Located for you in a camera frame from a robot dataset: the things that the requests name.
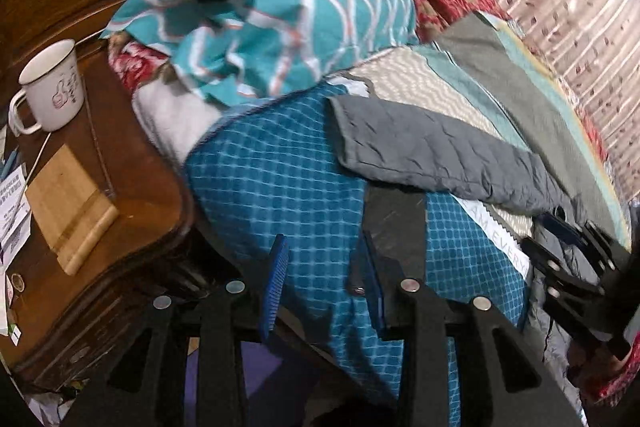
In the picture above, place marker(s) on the white mug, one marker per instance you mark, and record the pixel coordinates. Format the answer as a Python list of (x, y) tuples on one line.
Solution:
[(52, 92)]

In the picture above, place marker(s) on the wooden nightstand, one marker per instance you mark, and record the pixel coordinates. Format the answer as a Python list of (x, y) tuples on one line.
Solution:
[(135, 177)]

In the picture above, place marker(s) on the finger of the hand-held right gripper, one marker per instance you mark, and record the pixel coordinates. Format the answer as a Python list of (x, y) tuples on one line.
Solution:
[(542, 257), (562, 228)]

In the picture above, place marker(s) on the teal wavy striped pillow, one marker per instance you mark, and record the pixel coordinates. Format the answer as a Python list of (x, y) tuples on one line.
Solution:
[(300, 32)]

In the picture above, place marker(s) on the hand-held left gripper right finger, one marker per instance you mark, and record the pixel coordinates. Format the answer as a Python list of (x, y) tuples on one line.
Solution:
[(375, 292)]

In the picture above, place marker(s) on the black smartphone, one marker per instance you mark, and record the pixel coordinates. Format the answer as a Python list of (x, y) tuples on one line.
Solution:
[(395, 227)]

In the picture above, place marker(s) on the purple floor mat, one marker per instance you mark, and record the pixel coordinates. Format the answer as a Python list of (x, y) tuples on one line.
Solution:
[(260, 372)]

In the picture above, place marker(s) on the blue and beige patterned quilt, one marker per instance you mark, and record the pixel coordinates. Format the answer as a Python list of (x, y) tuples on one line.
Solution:
[(280, 187)]

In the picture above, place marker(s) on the patchwork floral bedspread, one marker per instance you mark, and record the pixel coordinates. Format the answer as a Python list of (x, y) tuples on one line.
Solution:
[(597, 142)]

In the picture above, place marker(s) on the printed papers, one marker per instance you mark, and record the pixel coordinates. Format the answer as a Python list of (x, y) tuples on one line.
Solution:
[(12, 207)]

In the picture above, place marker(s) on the small bamboo board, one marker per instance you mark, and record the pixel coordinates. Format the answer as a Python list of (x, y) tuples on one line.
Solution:
[(70, 207)]

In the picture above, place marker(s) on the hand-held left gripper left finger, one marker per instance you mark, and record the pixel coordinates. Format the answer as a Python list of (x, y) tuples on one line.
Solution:
[(276, 287)]

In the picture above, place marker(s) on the red floral sheet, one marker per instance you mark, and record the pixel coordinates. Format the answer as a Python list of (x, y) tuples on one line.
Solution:
[(137, 64)]

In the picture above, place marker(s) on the white fleece blanket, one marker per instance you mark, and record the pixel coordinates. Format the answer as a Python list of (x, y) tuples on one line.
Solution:
[(170, 122)]

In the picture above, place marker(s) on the coin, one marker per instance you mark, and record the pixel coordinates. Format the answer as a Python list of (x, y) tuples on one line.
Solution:
[(18, 282)]

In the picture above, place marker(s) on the grey quilted jacket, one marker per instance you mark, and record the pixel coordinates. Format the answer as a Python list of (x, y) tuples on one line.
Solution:
[(425, 142)]

